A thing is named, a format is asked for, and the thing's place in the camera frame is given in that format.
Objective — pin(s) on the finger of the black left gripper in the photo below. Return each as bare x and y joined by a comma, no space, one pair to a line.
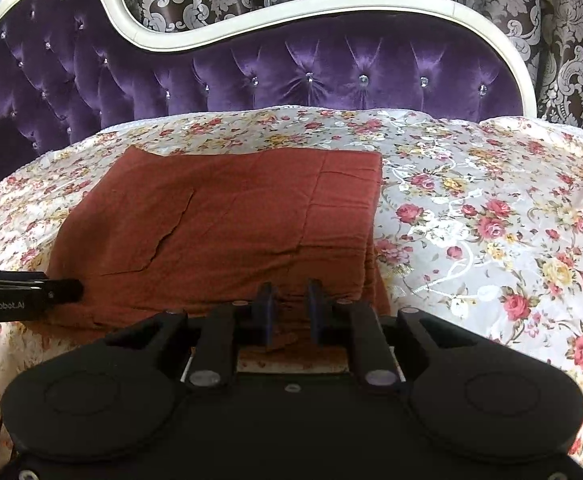
65,291

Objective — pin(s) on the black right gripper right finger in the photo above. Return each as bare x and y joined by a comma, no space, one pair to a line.
354,327

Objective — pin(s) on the rust red pants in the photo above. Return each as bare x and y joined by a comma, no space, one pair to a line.
188,232

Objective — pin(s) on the white floral bed sheet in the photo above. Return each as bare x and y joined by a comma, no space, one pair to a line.
481,224

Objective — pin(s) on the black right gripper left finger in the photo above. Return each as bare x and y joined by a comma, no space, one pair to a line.
225,331

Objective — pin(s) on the purple tufted velvet sofa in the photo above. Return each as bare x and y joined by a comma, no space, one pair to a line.
71,68

